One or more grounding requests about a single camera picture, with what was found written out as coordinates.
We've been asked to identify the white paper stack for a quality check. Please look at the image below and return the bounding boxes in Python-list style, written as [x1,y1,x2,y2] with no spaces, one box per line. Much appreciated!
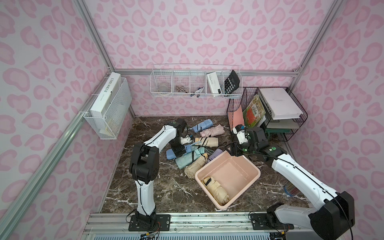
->
[259,88,303,120]

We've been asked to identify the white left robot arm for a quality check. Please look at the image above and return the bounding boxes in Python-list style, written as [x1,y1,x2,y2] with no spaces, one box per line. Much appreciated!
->
[129,119,187,231]

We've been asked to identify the tan khaki umbrella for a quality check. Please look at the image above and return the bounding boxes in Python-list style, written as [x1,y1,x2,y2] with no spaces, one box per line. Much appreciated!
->
[185,153,208,179]

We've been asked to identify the cream umbrella black straps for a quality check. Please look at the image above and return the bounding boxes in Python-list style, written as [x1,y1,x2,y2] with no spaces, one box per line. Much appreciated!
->
[193,137,220,148]

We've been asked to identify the white wire wall basket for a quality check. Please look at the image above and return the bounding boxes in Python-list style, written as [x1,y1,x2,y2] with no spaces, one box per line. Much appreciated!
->
[150,64,243,99]

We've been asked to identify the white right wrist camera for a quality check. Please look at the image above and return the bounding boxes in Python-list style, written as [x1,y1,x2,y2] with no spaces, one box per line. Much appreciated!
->
[233,125,249,145]

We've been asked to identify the white long box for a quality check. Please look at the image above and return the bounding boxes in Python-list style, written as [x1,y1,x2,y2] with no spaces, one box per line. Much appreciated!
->
[90,72,122,118]

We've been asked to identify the pink folded umbrella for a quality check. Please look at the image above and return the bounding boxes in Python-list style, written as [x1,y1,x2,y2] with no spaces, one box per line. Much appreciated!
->
[200,125,225,138]

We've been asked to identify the pink folder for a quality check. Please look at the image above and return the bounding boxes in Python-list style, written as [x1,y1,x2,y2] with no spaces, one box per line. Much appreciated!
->
[231,106,245,130]

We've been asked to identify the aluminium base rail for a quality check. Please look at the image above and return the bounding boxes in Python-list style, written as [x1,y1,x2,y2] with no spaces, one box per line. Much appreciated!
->
[81,212,320,240]

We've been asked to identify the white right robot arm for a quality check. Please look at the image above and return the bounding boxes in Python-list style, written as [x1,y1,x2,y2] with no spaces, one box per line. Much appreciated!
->
[230,125,355,240]

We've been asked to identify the black calculator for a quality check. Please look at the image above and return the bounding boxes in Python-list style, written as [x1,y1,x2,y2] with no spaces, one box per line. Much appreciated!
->
[224,70,240,95]

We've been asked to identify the colored pencil cup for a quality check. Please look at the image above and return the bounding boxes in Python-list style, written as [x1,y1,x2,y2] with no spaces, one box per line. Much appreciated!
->
[283,181,300,197]

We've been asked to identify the white mesh side basket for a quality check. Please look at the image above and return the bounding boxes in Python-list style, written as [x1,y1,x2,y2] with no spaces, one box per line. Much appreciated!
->
[84,78,132,140]

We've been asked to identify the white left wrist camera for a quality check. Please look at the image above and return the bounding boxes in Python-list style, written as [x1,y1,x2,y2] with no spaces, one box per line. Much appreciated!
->
[181,136,194,145]

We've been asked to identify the light blue umbrella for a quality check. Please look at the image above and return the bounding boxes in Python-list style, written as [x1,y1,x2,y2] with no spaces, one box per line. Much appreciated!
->
[188,119,214,133]
[166,145,198,160]

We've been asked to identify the mint green umbrella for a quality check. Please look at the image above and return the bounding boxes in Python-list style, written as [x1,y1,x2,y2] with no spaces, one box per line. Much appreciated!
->
[176,146,206,170]

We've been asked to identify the lavender purple umbrella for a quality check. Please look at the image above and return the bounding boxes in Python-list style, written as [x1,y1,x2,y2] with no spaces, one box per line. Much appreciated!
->
[207,149,223,162]

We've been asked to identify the pink plastic storage box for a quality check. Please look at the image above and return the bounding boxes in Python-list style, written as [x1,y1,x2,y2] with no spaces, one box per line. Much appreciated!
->
[195,151,261,211]

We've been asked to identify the beige umbrella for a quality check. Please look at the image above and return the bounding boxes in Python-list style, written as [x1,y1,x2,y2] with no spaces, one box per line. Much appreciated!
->
[202,177,230,206]

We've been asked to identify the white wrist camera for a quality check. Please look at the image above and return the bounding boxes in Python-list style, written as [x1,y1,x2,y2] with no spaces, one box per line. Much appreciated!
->
[181,136,194,145]
[233,125,249,145]

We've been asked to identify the black wire desk organizer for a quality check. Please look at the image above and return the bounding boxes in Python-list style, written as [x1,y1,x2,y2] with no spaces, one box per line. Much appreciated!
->
[227,87,308,142]

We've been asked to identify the green red book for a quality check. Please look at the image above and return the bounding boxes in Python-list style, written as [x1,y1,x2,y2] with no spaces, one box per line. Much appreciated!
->
[243,94,266,128]

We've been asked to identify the small white box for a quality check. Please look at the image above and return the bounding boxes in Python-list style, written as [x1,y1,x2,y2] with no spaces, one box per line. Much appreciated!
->
[207,72,222,95]

